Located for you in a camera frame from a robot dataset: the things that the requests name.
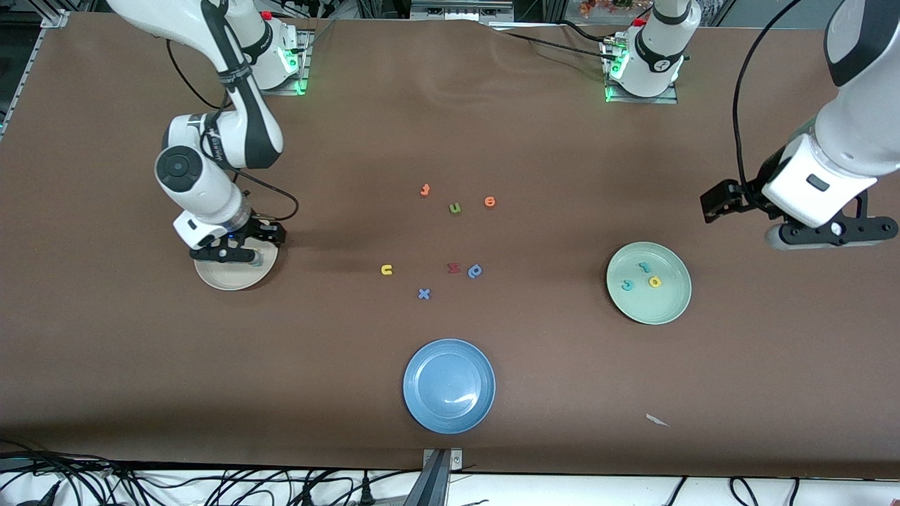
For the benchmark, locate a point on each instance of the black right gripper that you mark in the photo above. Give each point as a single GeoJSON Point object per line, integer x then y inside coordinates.
{"type": "Point", "coordinates": [261, 230]}

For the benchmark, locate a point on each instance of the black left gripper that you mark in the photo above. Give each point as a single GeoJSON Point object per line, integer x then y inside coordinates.
{"type": "Point", "coordinates": [754, 187]}

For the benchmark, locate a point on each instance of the teal letter d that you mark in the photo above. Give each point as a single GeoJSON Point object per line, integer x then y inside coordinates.
{"type": "Point", "coordinates": [257, 260]}

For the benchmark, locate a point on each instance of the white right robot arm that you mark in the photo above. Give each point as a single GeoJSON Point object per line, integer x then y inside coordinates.
{"type": "Point", "coordinates": [204, 190]}

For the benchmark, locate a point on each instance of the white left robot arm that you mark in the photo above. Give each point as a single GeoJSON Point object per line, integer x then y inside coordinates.
{"type": "Point", "coordinates": [851, 140]}

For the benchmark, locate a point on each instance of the beige brown plate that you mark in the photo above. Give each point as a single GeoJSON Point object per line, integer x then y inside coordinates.
{"type": "Point", "coordinates": [232, 277]}

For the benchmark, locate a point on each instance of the light green plate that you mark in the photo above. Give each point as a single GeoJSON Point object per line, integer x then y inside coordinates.
{"type": "Point", "coordinates": [648, 306]}

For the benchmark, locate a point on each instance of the blue letter p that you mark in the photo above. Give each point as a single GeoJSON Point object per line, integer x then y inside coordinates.
{"type": "Point", "coordinates": [475, 271]}

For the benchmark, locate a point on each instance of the white paper scrap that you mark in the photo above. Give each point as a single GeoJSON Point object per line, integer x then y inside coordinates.
{"type": "Point", "coordinates": [655, 419]}

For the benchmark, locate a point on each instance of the orange dried plant decoration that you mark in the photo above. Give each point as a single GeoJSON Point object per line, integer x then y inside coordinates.
{"type": "Point", "coordinates": [605, 5]}

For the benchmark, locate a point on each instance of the blue plate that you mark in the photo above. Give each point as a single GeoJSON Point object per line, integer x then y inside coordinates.
{"type": "Point", "coordinates": [448, 386]}

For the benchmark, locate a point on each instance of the grey metal equipment box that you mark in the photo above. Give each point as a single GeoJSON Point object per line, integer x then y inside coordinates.
{"type": "Point", "coordinates": [460, 8]}

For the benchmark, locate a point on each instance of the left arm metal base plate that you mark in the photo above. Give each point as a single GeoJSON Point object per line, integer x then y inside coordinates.
{"type": "Point", "coordinates": [633, 100]}

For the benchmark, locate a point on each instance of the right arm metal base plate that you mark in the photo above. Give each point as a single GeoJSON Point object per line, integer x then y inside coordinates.
{"type": "Point", "coordinates": [304, 60]}

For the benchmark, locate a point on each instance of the grey metal bracket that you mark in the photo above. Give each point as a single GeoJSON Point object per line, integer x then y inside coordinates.
{"type": "Point", "coordinates": [455, 460]}

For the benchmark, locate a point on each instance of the black camera stand pole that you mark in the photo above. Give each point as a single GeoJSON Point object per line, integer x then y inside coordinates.
{"type": "Point", "coordinates": [430, 485]}

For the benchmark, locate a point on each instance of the aluminium frame rail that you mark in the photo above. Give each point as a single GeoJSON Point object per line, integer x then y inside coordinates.
{"type": "Point", "coordinates": [58, 19]}

